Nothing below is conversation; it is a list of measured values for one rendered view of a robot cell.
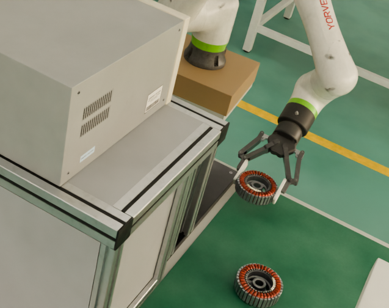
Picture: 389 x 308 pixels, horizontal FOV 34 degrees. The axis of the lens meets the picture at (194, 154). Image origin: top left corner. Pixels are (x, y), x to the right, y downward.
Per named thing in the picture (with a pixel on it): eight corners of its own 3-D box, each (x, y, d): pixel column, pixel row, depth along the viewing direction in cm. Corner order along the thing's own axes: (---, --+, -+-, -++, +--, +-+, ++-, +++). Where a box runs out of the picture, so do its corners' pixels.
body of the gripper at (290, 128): (303, 141, 182) (288, 167, 179) (276, 128, 184) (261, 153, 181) (306, 128, 175) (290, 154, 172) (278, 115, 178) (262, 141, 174)
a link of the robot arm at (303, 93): (325, 93, 193) (297, 71, 191) (349, 80, 182) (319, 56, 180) (305, 129, 188) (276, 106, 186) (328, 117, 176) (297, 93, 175)
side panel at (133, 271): (150, 274, 148) (178, 167, 129) (161, 280, 147) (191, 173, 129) (79, 357, 127) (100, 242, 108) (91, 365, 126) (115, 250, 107)
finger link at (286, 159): (281, 149, 179) (286, 149, 179) (286, 186, 174) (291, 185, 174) (281, 143, 176) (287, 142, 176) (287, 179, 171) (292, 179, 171)
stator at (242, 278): (230, 300, 147) (234, 289, 145) (236, 267, 156) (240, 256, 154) (277, 315, 146) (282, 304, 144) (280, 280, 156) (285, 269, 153)
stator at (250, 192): (244, 173, 179) (248, 163, 177) (280, 191, 176) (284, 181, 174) (228, 193, 171) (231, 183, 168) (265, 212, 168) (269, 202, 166)
